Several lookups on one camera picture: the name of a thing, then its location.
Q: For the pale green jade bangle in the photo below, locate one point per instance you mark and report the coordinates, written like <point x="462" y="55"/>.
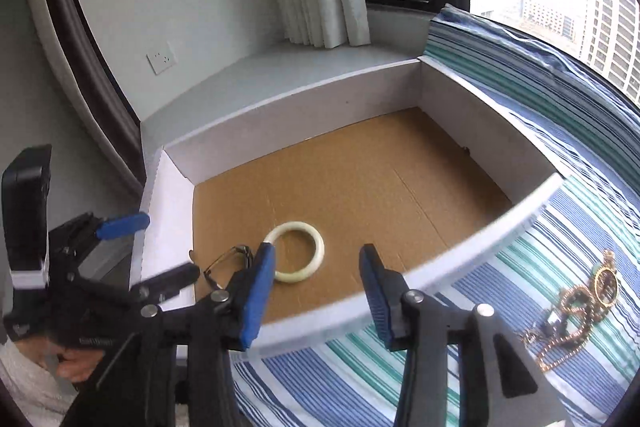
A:
<point x="316" y="260"/>

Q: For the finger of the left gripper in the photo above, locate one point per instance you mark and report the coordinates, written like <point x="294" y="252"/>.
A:
<point x="165" y="285"/>
<point x="122" y="227"/>

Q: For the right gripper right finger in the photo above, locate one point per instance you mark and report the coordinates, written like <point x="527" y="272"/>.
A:
<point x="408" y="320"/>

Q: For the white sleeve left forearm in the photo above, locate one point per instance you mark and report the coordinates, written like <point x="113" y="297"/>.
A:
<point x="29" y="383"/>

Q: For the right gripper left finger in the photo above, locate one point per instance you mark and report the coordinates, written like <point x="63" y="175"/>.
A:
<point x="228" y="320"/>

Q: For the white cardboard box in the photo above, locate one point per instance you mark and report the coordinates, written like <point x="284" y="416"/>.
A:
<point x="406" y="156"/>

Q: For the white wall socket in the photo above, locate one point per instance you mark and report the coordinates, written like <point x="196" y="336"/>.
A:
<point x="161" y="58"/>

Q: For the person's left hand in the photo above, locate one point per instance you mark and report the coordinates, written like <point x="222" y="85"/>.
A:
<point x="75" y="365"/>

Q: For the dark wristwatch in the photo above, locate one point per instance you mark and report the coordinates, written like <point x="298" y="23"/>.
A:
<point x="216" y="274"/>

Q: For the gold bangle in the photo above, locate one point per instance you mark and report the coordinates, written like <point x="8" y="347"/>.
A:
<point x="605" y="287"/>

